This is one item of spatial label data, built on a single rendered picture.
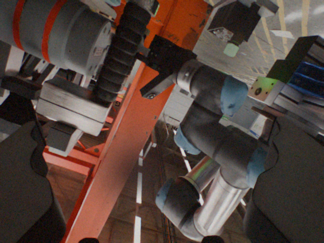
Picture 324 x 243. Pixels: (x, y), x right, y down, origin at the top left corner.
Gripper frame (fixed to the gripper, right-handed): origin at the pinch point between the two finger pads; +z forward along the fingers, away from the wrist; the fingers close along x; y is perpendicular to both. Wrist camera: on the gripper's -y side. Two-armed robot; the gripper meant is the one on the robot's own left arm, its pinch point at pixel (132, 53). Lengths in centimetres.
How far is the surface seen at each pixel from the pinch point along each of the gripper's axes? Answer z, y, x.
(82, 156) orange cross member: 170, -185, -143
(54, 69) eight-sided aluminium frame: 16.9, -15.4, 12.1
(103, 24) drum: -10.3, 3.0, 19.2
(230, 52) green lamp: -11.1, 17.8, -38.4
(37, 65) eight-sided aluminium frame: 18.8, -16.2, 16.2
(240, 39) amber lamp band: -11.8, 23.7, -39.1
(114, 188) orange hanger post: 6, -69, -31
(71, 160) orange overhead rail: 224, -240, -168
